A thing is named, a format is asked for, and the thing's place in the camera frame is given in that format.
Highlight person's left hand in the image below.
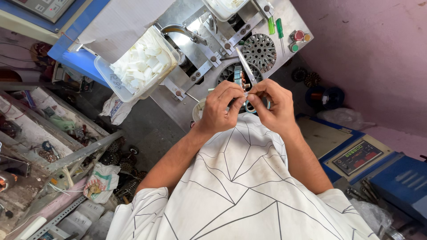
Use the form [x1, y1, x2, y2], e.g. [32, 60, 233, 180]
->
[199, 80, 248, 134]

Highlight person's right hand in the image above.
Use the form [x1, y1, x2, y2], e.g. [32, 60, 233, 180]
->
[247, 79, 297, 134]

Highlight teal wound motor stator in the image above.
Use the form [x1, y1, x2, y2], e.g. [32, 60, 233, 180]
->
[207, 65, 251, 94]

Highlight teal-handled scissors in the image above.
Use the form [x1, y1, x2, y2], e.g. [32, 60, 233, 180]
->
[236, 47, 271, 114]

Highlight white round cup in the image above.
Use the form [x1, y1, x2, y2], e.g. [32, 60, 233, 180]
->
[192, 98, 208, 123]

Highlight dark wound stator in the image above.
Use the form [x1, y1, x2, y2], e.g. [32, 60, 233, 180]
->
[304, 72, 321, 88]
[292, 67, 308, 83]

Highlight grey slotted stator core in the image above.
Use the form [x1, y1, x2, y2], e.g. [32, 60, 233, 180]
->
[242, 33, 277, 73]

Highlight steel machine plate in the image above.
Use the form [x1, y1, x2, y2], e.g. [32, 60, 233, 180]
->
[149, 0, 315, 132]

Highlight clear plastic bag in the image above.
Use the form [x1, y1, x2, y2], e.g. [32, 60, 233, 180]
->
[316, 107, 376, 131]

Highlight person's white line-patterned shirt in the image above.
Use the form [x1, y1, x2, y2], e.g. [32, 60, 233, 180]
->
[106, 112, 380, 240]

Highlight long green screwdriver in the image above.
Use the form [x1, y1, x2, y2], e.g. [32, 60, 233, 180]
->
[276, 18, 286, 56]

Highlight heap of white paper pieces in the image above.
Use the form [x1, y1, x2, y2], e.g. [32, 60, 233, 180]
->
[109, 33, 171, 90]

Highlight white printed sack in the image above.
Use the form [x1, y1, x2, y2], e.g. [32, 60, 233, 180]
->
[99, 93, 138, 126]

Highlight clear plastic tub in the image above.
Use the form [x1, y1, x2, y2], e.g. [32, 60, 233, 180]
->
[201, 0, 251, 22]

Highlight clear plastic container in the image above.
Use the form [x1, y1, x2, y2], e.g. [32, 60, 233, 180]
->
[94, 25, 181, 103]

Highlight heap of dark stator cores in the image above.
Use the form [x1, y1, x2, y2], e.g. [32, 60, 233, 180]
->
[99, 138, 149, 204]

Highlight bundle of metal tools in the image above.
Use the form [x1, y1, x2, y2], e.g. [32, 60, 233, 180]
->
[345, 178, 379, 205]

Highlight blue machine with display panel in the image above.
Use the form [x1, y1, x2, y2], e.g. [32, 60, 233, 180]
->
[296, 113, 427, 230]

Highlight white cardboard sheet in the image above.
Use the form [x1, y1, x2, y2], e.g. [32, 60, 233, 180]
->
[76, 0, 177, 64]

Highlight white colourful printed bag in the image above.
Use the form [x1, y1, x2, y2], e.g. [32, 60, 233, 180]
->
[83, 163, 121, 204]

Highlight crumpled clear plastic wrap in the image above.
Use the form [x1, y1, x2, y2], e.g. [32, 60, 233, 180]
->
[350, 199, 395, 235]

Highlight group of white plastic jars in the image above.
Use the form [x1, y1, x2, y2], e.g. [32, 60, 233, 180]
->
[56, 199, 115, 240]

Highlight cluttered grey metal rack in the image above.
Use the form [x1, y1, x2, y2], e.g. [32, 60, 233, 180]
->
[0, 85, 125, 240]

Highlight blue machine with keypad panel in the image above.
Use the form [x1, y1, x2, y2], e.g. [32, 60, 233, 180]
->
[0, 0, 112, 89]

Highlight grey slotted fixture ring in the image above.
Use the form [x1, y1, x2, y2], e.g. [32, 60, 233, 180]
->
[216, 62, 265, 88]

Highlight copper wire spool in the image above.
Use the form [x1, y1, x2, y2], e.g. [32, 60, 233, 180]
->
[304, 86, 346, 110]

